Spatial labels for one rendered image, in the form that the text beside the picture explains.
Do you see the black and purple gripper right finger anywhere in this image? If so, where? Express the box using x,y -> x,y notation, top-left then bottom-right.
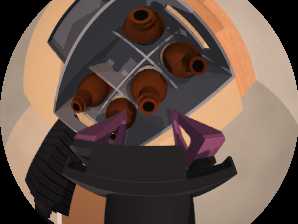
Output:
171,110 -> 225,168

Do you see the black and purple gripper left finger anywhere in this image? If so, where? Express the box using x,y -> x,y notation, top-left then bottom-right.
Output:
74,110 -> 128,145

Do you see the dark grey divided crate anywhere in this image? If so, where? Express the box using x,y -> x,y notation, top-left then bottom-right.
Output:
53,0 -> 236,146

